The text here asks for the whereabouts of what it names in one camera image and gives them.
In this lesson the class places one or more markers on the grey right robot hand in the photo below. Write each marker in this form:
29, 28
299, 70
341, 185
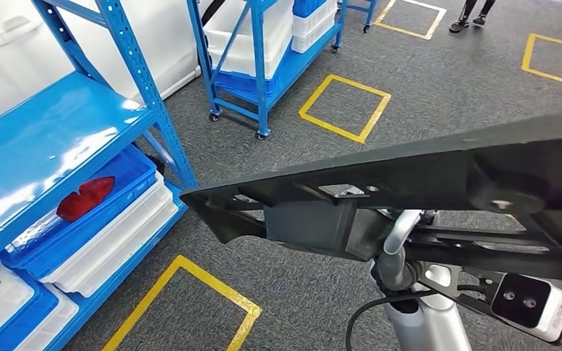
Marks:
393, 232

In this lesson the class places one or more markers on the black plastic panel part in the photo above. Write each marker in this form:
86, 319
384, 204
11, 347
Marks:
431, 179

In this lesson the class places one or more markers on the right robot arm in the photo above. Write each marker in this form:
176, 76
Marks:
426, 324

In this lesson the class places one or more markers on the blue wheeled shelf cart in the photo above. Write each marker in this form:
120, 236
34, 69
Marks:
370, 14
260, 72

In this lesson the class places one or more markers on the red plastic part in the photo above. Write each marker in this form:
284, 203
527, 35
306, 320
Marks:
84, 198

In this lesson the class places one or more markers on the blue metal shelf rack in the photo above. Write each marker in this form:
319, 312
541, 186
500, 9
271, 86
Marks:
43, 140

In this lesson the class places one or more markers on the yellow floor tape square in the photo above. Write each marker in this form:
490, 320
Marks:
329, 128

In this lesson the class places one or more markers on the white and yellow tape square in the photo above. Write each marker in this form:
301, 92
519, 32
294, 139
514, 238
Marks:
402, 30

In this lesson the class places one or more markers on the blue plastic crate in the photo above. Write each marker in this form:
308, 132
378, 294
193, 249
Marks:
305, 6
116, 194
34, 319
242, 83

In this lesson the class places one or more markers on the person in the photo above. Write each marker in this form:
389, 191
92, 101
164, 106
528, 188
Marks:
458, 24

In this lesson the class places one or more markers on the large white plastic crate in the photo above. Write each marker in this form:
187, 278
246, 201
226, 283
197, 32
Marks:
242, 48

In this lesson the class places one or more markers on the white car door panel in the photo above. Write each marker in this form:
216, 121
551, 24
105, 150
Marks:
19, 63

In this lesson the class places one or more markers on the black camera bracket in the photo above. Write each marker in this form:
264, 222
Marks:
470, 303

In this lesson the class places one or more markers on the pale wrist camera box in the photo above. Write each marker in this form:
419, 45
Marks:
552, 315

